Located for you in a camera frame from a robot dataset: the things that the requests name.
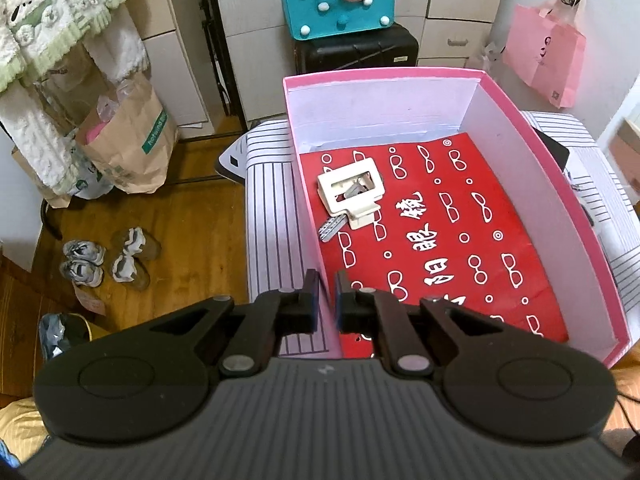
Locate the black suitcase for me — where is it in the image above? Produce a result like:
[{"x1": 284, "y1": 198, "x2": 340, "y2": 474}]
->
[{"x1": 294, "y1": 22, "x2": 420, "y2": 75}]

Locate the crumpled white plastic bag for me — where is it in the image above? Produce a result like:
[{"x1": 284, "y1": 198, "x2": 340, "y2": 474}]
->
[{"x1": 467, "y1": 40, "x2": 503, "y2": 73}]

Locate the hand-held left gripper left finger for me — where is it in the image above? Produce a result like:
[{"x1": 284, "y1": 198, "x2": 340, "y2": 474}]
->
[{"x1": 150, "y1": 269, "x2": 320, "y2": 378}]

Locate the grey sneaker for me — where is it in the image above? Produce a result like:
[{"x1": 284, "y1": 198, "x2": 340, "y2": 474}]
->
[
  {"x1": 62, "y1": 240, "x2": 107, "y2": 263},
  {"x1": 60, "y1": 260, "x2": 104, "y2": 287}
]

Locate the striped tablecloth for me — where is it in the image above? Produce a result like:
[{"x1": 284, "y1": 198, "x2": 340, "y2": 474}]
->
[{"x1": 215, "y1": 110, "x2": 640, "y2": 361}]

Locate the plain brown paper bag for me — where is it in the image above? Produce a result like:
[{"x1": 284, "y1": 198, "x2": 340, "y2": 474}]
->
[{"x1": 10, "y1": 145, "x2": 76, "y2": 209}]

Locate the grey wardrobe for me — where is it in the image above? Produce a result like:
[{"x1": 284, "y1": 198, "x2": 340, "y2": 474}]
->
[{"x1": 135, "y1": 0, "x2": 511, "y2": 136}]

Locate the pink cardboard box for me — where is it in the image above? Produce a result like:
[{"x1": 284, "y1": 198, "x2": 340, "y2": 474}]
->
[{"x1": 281, "y1": 66, "x2": 632, "y2": 370}]

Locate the white green plastic bag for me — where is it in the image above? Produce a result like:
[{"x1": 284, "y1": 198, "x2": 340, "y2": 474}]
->
[{"x1": 70, "y1": 150, "x2": 116, "y2": 198}]

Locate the black rectangular box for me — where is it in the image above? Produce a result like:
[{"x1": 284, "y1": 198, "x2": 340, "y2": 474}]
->
[{"x1": 531, "y1": 126, "x2": 571, "y2": 173}]

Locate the bin with plastic bag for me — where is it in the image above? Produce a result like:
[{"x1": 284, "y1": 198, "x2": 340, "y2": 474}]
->
[{"x1": 39, "y1": 312, "x2": 93, "y2": 361}]

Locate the red printed paper bag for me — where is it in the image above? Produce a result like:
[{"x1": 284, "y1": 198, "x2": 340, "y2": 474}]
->
[{"x1": 297, "y1": 132, "x2": 571, "y2": 361}]

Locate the white square plastic frame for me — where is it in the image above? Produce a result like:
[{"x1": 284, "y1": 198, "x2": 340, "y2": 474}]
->
[{"x1": 316, "y1": 156, "x2": 385, "y2": 231}]

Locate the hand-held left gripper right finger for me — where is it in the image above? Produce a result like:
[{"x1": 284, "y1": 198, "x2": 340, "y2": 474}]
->
[{"x1": 335, "y1": 269, "x2": 504, "y2": 379}]

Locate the pink tote bag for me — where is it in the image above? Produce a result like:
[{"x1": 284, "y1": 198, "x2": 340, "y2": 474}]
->
[{"x1": 502, "y1": 4, "x2": 587, "y2": 109}]

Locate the brown paper bag green label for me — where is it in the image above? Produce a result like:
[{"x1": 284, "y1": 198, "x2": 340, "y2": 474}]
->
[{"x1": 75, "y1": 72, "x2": 180, "y2": 195}]

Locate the teal felt handbag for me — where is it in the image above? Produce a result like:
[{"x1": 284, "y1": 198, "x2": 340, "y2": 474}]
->
[{"x1": 279, "y1": 0, "x2": 396, "y2": 41}]

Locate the white green fleece robe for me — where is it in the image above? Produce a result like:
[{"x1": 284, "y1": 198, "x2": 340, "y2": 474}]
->
[{"x1": 0, "y1": 0, "x2": 148, "y2": 201}]

